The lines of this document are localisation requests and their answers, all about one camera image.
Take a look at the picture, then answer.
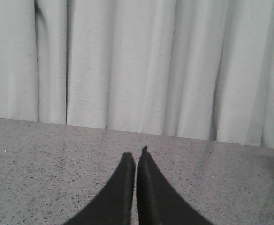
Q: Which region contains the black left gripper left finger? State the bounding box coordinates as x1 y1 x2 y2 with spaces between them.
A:
65 152 135 225

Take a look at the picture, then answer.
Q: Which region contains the grey curtain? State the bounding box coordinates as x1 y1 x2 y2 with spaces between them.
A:
0 0 274 147

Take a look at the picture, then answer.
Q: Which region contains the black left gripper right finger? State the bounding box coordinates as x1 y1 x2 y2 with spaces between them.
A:
136 146 211 225

